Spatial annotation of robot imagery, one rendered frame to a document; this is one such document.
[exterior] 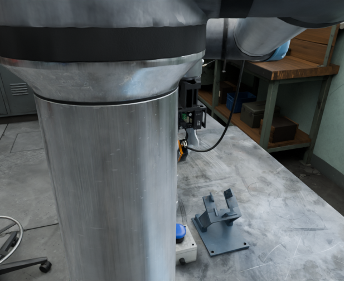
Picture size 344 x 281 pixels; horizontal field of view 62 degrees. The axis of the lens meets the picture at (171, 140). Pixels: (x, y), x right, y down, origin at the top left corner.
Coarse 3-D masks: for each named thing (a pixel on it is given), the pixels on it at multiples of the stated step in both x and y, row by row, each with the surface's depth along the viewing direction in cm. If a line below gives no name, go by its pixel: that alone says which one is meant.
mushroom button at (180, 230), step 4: (176, 224) 65; (180, 224) 65; (176, 228) 64; (180, 228) 64; (184, 228) 64; (176, 232) 63; (180, 232) 63; (184, 232) 63; (176, 236) 62; (180, 236) 62
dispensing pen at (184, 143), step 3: (180, 141) 76; (183, 141) 72; (186, 141) 73; (183, 144) 72; (186, 144) 71; (183, 147) 75; (183, 150) 75; (186, 150) 75; (183, 153) 74; (186, 153) 74; (183, 156) 75; (186, 156) 76; (180, 159) 77; (183, 159) 77
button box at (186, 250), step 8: (176, 240) 64; (184, 240) 64; (192, 240) 64; (176, 248) 62; (184, 248) 62; (192, 248) 63; (176, 256) 62; (184, 256) 63; (192, 256) 64; (176, 264) 64; (184, 264) 63
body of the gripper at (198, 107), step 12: (180, 84) 63; (192, 84) 61; (180, 96) 66; (192, 96) 62; (180, 108) 65; (192, 108) 64; (204, 108) 65; (180, 120) 66; (192, 120) 67; (204, 120) 66
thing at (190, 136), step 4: (188, 128) 73; (192, 128) 72; (188, 132) 73; (192, 132) 72; (188, 136) 74; (192, 136) 73; (196, 136) 71; (188, 140) 75; (192, 140) 74; (196, 140) 71; (188, 144) 75; (192, 144) 74; (196, 144) 72; (188, 152) 76
